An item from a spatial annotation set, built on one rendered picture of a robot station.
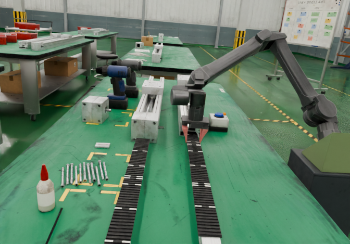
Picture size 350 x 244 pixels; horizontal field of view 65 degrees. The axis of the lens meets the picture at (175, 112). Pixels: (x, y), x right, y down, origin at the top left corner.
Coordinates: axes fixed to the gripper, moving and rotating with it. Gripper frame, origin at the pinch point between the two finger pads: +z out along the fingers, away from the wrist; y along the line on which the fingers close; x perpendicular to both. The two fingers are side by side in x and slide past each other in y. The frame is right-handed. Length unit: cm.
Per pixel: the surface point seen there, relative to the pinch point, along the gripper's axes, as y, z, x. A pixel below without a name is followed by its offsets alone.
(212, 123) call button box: -9.9, -2.0, -16.9
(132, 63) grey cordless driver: 32, -18, -62
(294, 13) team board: -270, -87, -576
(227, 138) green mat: -15.8, 2.1, -10.5
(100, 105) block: 40.0, -5.8, -18.1
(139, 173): 17.5, -1.1, 28.3
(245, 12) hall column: -264, -102, -1004
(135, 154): 20.1, -1.2, 17.1
